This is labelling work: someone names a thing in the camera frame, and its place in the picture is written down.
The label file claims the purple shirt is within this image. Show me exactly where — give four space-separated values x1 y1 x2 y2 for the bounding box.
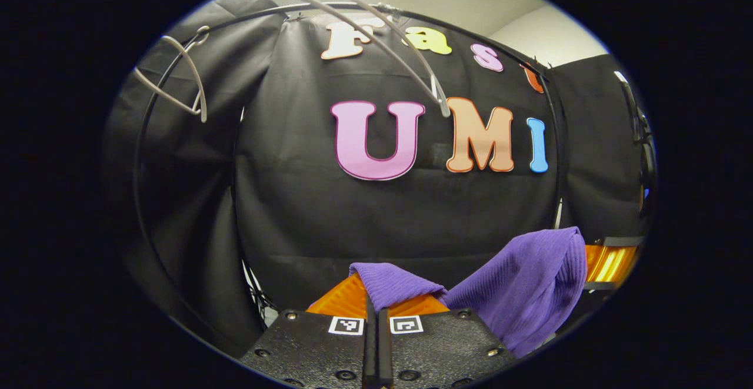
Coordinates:
349 227 588 359

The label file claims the black clothes rack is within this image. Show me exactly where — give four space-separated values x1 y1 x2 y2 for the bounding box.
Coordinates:
132 2 568 357

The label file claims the backdrop support stand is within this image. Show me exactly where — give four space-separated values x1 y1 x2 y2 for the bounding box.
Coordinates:
242 258 278 326

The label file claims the black backdrop cloth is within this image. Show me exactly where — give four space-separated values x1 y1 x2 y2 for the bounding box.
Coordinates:
103 0 657 357

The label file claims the white clothes hanger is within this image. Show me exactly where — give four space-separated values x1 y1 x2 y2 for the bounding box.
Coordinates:
132 26 210 124
244 0 452 118

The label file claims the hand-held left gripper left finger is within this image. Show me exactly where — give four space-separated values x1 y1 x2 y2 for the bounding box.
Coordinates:
240 271 377 389

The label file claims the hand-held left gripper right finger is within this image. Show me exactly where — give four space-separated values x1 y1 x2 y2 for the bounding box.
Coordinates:
378 294 518 389

